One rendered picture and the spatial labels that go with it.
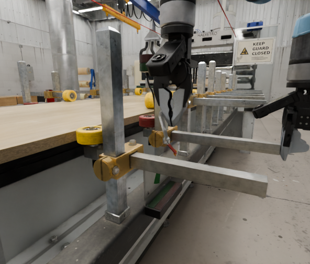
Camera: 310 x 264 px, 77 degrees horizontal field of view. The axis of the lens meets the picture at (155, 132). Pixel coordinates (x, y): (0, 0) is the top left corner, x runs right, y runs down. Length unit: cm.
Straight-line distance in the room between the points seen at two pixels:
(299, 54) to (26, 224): 78
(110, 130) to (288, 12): 963
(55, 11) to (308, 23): 447
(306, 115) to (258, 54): 254
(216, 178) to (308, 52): 37
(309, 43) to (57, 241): 78
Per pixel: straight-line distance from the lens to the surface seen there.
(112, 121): 42
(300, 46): 61
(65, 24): 471
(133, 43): 1084
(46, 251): 63
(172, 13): 45
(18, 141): 52
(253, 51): 313
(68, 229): 67
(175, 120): 45
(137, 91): 220
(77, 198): 71
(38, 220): 65
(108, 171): 43
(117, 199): 49
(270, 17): 977
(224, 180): 40
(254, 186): 40
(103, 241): 48
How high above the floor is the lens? 102
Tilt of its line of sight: 14 degrees down
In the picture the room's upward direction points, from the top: straight up
